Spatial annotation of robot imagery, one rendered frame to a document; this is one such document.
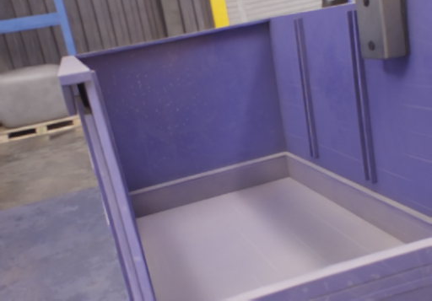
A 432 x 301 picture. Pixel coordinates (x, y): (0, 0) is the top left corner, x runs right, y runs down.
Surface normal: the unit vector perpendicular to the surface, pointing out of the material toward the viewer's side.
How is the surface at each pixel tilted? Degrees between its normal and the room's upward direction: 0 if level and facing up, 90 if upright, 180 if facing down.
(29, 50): 90
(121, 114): 88
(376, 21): 90
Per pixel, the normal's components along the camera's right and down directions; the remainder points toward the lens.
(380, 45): -0.95, 0.23
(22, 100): 0.24, 0.12
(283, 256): -0.18, -0.96
